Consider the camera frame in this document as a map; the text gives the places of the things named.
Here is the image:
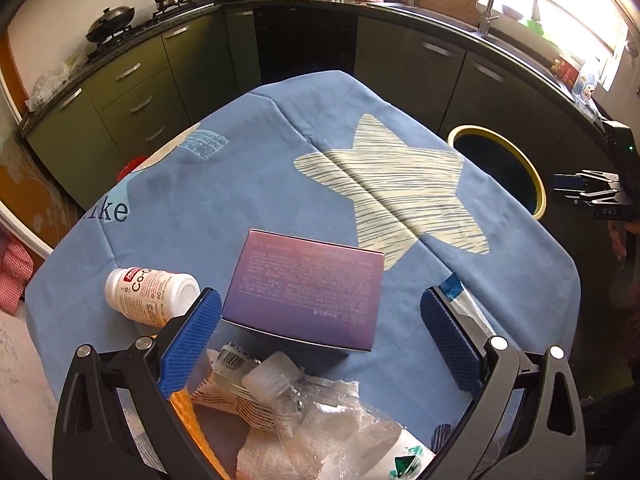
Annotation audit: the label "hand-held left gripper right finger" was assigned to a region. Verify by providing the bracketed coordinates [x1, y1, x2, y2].
[419, 286, 587, 480]

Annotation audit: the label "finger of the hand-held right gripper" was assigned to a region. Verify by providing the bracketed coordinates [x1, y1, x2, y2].
[553, 170, 622, 192]
[562, 186, 623, 207]

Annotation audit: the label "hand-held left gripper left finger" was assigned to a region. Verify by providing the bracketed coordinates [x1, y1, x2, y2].
[52, 287, 236, 480]

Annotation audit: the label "clear plastic bottle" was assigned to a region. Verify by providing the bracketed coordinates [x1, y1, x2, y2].
[190, 342, 301, 431]

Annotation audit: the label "yellow rimmed dark bin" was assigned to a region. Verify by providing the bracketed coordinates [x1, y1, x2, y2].
[446, 125, 547, 221]

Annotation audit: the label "white paper towel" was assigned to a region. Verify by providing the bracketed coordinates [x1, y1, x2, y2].
[235, 400, 401, 480]

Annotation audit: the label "person's right hand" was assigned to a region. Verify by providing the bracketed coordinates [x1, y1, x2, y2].
[607, 220, 640, 261]

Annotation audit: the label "blue white torn sachet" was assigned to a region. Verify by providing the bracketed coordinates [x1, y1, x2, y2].
[437, 272, 496, 341]

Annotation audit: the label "white pill bottle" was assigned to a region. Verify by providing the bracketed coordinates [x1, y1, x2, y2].
[104, 267, 201, 328]

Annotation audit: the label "orange packet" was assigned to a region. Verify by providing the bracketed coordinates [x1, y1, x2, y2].
[150, 332, 221, 480]

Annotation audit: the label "blue white package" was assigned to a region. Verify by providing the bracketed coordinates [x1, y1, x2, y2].
[572, 67, 598, 103]

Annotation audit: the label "red box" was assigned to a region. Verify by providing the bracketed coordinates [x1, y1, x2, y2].
[552, 57, 581, 83]

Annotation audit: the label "purple cardboard box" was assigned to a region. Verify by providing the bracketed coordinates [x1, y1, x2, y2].
[220, 228, 386, 352]

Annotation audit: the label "white cup green print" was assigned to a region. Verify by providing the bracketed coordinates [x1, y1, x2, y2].
[350, 420, 436, 480]

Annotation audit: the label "clear plastic bag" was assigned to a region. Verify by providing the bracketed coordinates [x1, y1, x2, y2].
[270, 377, 396, 480]

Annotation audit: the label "blue star print tablecloth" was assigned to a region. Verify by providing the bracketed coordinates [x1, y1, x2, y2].
[24, 69, 583, 480]

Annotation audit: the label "red round object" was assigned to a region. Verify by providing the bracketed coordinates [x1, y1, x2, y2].
[116, 157, 148, 183]

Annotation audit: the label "tall steel faucet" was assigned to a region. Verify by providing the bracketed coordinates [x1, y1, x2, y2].
[477, 0, 542, 36]

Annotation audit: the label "red checked cloth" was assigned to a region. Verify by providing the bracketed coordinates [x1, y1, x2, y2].
[0, 225, 36, 316]

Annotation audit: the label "steel kitchen sink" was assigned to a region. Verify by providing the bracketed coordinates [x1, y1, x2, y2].
[400, 2, 566, 76]

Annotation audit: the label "green base cabinets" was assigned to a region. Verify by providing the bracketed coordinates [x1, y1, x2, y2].
[20, 2, 640, 221]

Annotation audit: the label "clear plastic bags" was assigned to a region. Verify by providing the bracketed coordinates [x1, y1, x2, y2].
[27, 55, 88, 111]

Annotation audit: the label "dark open cabinet bay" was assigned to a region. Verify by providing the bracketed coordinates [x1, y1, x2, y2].
[252, 7, 358, 86]

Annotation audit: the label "black gas stove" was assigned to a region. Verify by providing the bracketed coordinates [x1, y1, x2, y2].
[85, 2, 211, 57]

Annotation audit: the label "black wok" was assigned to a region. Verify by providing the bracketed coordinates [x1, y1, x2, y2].
[85, 6, 137, 43]

